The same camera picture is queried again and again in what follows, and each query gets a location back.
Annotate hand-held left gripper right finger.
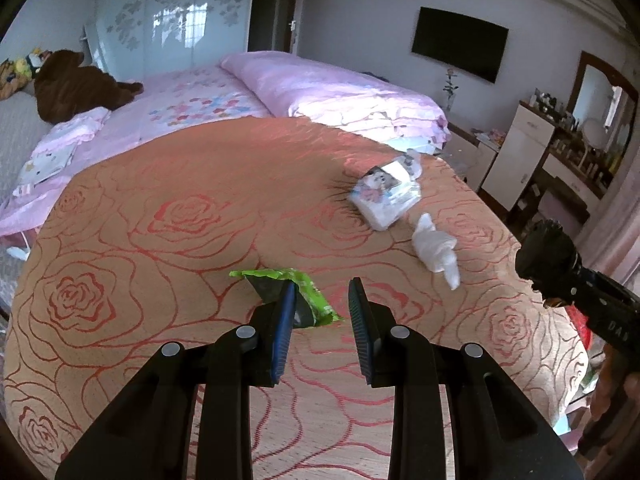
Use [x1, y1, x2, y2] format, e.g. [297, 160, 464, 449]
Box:
[347, 277, 586, 480]

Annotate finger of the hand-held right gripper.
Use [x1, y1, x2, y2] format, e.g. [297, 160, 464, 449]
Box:
[565, 262, 625, 307]

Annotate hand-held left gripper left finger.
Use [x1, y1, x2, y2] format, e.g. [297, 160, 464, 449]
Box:
[55, 280, 298, 480]

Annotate red plastic basket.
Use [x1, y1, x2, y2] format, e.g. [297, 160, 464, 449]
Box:
[567, 305, 593, 361]

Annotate green plastic wrapper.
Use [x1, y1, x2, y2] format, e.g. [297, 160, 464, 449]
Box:
[229, 268, 346, 330]

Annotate person's right hand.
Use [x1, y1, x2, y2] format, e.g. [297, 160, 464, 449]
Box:
[577, 350, 640, 456]

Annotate pink curtain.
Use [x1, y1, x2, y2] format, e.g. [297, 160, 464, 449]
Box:
[582, 125, 640, 286]

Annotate pink cushioned stool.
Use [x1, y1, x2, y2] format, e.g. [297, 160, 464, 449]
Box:
[537, 187, 591, 231]

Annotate white dressing table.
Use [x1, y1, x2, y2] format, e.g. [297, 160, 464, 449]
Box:
[542, 145, 613, 211]

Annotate white crumpled tissue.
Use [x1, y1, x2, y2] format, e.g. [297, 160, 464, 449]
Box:
[411, 213, 461, 291]

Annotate printed tissue packet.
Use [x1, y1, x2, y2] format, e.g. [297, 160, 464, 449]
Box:
[348, 152, 423, 232]

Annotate dressing table with mirror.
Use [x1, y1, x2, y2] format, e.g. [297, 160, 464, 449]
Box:
[530, 87, 621, 186]

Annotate white tall cabinet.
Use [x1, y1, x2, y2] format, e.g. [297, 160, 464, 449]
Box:
[477, 101, 556, 211]

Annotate round vanity mirror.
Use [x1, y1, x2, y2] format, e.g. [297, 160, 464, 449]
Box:
[580, 117, 608, 158]

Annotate orange rose pattern blanket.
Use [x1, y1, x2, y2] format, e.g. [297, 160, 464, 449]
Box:
[2, 117, 591, 480]

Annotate white low cabinet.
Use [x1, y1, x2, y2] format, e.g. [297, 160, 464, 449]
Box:
[440, 117, 501, 193]

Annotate stack of magazines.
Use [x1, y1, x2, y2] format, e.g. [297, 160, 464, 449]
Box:
[472, 127, 508, 148]

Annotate wooden framed dresser mirror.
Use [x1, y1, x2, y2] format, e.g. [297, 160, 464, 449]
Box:
[565, 50, 640, 161]

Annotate flower vase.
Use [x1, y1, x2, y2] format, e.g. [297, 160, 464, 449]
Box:
[442, 67, 460, 113]

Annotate pink folded quilt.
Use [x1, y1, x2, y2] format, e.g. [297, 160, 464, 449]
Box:
[220, 51, 451, 153]

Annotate pink floral bed sheet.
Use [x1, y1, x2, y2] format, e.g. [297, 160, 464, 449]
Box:
[0, 67, 273, 236]

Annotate pink patterned pillow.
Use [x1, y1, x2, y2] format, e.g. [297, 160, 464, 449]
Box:
[12, 107, 111, 196]

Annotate brown plush toy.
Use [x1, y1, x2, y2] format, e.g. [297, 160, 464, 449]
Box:
[34, 50, 145, 125]

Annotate white floral wardrobe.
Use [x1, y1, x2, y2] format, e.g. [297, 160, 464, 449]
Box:
[82, 0, 258, 81]

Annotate colourful plush toys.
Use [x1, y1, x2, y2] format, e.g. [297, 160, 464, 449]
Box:
[0, 47, 51, 101]

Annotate black wall television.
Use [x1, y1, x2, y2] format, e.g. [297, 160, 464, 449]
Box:
[411, 6, 510, 85]

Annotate white charger cable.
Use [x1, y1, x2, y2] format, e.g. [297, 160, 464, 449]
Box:
[5, 232, 32, 262]

